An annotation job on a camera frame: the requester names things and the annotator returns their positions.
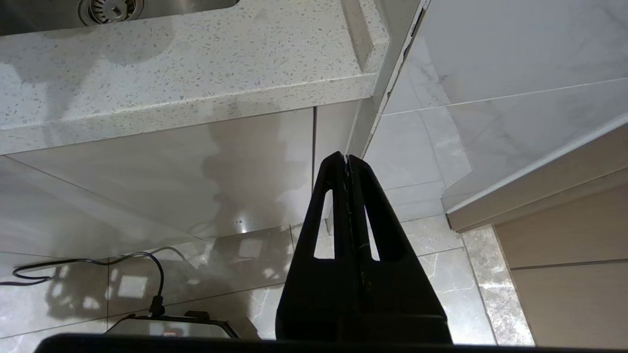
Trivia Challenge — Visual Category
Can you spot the white base cabinet door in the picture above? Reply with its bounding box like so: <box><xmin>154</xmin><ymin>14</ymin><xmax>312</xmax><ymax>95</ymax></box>
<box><xmin>7</xmin><ymin>107</ymin><xmax>314</xmax><ymax>241</ymax></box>

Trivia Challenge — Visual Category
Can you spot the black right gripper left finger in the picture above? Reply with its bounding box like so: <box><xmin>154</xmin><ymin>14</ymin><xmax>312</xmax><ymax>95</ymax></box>
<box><xmin>276</xmin><ymin>152</ymin><xmax>366</xmax><ymax>342</ymax></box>

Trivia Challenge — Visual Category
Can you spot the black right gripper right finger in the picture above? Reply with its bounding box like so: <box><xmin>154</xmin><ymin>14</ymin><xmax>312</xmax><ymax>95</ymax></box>
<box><xmin>348</xmin><ymin>156</ymin><xmax>453</xmax><ymax>342</ymax></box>

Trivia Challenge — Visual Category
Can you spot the narrow white cabinet panel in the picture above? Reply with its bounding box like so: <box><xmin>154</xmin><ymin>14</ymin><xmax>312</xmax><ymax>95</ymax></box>
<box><xmin>314</xmin><ymin>100</ymin><xmax>362</xmax><ymax>192</ymax></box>

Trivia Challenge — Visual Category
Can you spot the metal sink drain strainer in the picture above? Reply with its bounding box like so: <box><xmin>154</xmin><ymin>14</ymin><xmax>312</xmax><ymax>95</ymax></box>
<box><xmin>78</xmin><ymin>0</ymin><xmax>145</xmax><ymax>25</ymax></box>

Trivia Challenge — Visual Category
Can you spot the stainless steel sink basin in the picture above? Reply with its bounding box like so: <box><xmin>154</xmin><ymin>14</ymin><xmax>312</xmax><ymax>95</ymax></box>
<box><xmin>0</xmin><ymin>0</ymin><xmax>241</xmax><ymax>37</ymax></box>

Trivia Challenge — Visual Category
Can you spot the black floor cable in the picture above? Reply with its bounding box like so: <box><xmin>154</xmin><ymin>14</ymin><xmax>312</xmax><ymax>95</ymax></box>
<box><xmin>12</xmin><ymin>252</ymin><xmax>166</xmax><ymax>318</ymax></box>

